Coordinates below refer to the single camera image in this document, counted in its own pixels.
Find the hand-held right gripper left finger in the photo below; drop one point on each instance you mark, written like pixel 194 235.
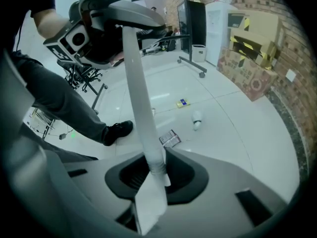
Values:
pixel 94 207

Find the red patterned cardboard box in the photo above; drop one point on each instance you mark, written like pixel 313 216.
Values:
pixel 247 78

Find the person's left black shoe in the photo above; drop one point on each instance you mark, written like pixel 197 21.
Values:
pixel 119 131

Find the small yellow and purple object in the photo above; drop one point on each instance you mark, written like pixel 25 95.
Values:
pixel 182 103

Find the white water dispenser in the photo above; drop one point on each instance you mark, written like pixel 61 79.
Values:
pixel 218 33

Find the cardboard box with striped tape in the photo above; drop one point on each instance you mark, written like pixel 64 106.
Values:
pixel 247 46

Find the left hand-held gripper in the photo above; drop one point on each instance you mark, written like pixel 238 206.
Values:
pixel 74 37

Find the white wall socket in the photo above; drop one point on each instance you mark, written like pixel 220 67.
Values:
pixel 290 75

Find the person's left forearm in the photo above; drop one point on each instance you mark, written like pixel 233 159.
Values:
pixel 49 23

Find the person's left hand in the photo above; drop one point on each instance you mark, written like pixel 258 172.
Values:
pixel 118 58

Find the black tall cabinet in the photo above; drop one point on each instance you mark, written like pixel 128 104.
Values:
pixel 196 26

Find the person's grey trousers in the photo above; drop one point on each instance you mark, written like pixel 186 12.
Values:
pixel 62 100

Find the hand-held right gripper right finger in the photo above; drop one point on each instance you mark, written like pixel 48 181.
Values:
pixel 223 195

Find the white broom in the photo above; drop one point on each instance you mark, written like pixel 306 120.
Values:
pixel 138 83

